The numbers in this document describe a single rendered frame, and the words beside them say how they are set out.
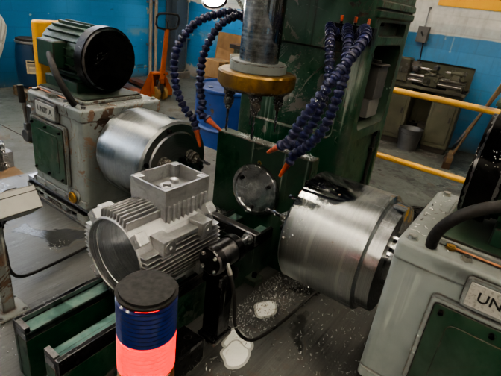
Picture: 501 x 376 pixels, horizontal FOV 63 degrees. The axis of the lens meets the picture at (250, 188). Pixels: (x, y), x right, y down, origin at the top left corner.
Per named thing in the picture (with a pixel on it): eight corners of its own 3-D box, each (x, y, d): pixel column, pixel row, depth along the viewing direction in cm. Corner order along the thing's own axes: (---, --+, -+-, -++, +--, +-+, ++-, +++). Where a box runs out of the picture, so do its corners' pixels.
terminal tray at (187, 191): (173, 190, 92) (174, 160, 89) (208, 207, 87) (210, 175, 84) (129, 207, 83) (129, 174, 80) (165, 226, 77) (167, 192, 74)
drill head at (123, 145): (134, 162, 144) (133, 92, 134) (212, 198, 126) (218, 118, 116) (68, 180, 125) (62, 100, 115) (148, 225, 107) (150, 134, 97)
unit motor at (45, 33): (82, 136, 154) (75, 15, 137) (140, 162, 138) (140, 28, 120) (12, 149, 135) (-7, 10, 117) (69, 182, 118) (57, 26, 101)
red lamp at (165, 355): (149, 330, 47) (149, 300, 45) (186, 359, 44) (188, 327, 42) (104, 362, 43) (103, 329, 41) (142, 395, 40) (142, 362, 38)
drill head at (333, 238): (294, 235, 111) (310, 148, 101) (452, 307, 90) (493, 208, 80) (238, 275, 92) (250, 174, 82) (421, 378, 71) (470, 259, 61)
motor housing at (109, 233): (159, 240, 100) (160, 169, 92) (217, 274, 91) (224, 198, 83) (86, 276, 85) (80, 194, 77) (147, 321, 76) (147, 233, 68)
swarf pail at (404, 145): (391, 148, 516) (396, 127, 505) (396, 142, 541) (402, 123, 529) (415, 154, 503) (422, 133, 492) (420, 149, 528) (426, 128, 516)
